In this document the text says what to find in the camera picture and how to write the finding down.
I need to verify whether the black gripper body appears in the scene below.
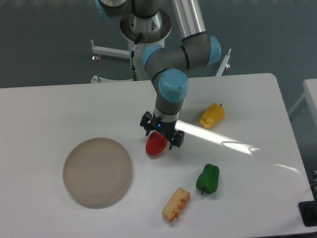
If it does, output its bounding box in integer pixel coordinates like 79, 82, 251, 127
152, 115, 176, 140

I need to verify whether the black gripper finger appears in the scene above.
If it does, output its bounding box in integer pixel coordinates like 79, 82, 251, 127
168, 130, 185, 150
140, 112, 153, 136

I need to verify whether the white side table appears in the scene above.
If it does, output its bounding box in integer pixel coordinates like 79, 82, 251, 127
288, 78, 317, 120

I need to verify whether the orange waffle toy food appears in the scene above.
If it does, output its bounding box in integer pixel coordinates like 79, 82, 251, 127
161, 187, 191, 222

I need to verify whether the yellow bell pepper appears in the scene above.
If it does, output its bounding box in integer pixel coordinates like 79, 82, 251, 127
200, 103, 225, 128

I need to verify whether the green bell pepper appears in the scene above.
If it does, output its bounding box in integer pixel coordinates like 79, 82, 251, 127
196, 164, 220, 194

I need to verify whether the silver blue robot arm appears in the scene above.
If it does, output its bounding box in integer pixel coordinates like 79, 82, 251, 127
95, 0, 221, 147

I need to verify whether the black device at table edge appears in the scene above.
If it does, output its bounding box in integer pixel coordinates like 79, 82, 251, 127
298, 200, 317, 227

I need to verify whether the beige round plate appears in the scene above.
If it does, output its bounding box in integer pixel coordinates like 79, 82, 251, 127
62, 137, 133, 209

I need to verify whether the black cable on pedestal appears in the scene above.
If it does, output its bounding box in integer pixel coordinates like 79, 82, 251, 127
130, 32, 143, 81

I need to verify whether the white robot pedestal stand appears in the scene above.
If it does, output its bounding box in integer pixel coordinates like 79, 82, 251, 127
92, 8, 221, 81

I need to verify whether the red bell pepper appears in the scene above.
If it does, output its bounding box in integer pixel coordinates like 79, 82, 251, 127
145, 131, 167, 156

